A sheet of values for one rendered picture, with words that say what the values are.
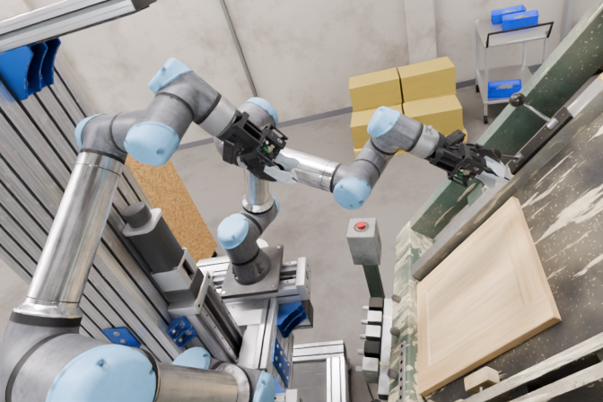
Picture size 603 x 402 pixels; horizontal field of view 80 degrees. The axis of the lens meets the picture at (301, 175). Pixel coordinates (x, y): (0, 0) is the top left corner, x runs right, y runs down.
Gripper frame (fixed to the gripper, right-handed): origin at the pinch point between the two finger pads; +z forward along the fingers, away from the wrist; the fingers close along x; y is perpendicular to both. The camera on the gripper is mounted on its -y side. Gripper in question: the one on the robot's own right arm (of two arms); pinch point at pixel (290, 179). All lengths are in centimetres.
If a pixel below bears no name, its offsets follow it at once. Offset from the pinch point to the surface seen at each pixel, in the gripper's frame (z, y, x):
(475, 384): 52, 22, -24
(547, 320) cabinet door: 45, 38, -10
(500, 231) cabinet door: 54, 23, 15
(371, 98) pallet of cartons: 143, -162, 217
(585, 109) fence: 39, 45, 39
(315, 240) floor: 138, -158, 53
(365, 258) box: 77, -43, 14
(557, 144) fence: 45, 38, 34
